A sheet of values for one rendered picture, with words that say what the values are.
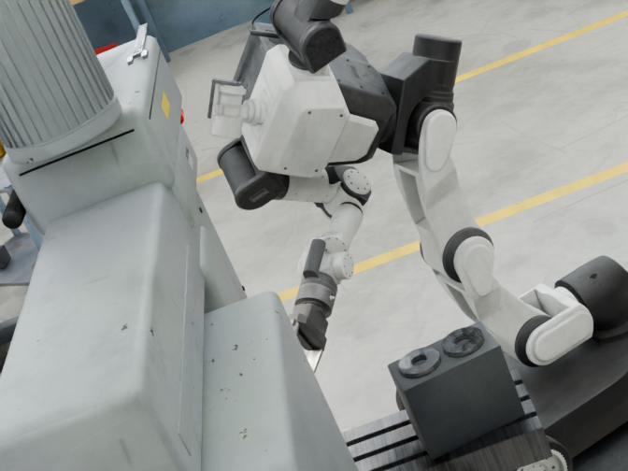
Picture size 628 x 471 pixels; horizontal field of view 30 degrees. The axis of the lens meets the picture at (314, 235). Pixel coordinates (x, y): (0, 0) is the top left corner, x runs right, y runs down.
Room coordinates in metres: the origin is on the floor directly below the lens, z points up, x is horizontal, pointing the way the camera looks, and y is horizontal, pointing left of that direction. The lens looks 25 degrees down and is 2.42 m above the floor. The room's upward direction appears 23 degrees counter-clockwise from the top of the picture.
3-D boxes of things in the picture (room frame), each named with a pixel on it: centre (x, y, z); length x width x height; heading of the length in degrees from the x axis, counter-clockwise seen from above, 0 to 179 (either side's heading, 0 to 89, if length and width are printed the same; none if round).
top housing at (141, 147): (2.11, 0.28, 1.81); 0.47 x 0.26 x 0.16; 174
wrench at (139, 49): (2.27, 0.16, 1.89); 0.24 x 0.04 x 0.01; 175
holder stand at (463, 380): (2.07, -0.15, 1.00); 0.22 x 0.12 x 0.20; 94
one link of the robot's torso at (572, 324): (2.65, -0.46, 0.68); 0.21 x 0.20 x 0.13; 106
